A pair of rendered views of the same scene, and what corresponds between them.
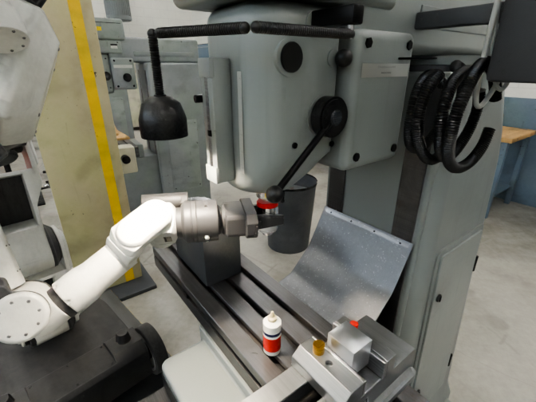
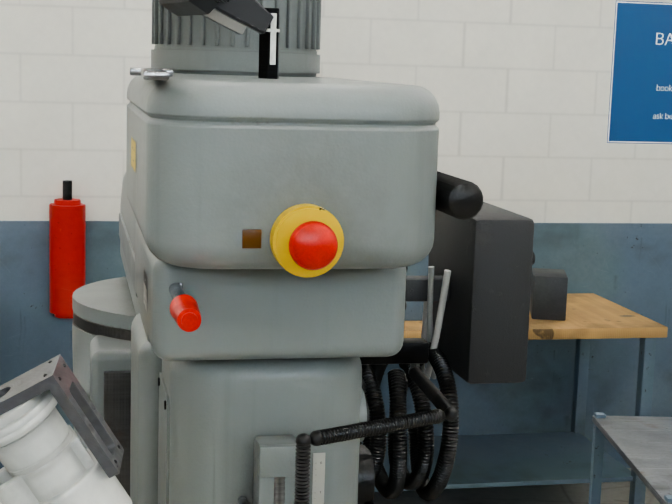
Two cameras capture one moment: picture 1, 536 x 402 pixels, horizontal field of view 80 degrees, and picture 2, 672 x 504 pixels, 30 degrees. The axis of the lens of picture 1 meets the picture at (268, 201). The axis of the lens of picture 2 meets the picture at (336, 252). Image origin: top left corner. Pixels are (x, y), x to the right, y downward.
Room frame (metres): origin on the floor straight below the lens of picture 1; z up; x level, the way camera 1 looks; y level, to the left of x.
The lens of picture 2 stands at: (0.03, 1.11, 1.91)
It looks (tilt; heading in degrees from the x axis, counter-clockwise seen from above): 9 degrees down; 295
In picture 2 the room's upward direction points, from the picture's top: 2 degrees clockwise
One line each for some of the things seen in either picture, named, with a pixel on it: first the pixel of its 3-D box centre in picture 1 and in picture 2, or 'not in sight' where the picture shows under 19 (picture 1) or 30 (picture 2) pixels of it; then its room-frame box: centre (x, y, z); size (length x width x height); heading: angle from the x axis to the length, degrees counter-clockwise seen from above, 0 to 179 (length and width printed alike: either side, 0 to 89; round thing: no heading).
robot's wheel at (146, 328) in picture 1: (151, 348); not in sight; (0.95, 0.47, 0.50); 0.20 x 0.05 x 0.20; 46
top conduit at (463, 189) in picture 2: not in sight; (397, 176); (0.54, -0.12, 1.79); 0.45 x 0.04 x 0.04; 127
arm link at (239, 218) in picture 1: (226, 219); not in sight; (0.62, 0.09, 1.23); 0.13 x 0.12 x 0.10; 12
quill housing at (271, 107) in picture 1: (269, 104); (259, 481); (0.64, 0.00, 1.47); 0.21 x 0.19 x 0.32; 37
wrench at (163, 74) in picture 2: not in sight; (153, 73); (0.64, 0.20, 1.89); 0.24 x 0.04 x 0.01; 125
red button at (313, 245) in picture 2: not in sight; (312, 244); (0.48, 0.20, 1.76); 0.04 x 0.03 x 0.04; 37
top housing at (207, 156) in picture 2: not in sight; (263, 157); (0.65, -0.01, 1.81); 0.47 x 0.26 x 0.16; 127
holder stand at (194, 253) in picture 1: (205, 236); not in sight; (0.88, 0.20, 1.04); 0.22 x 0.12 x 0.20; 37
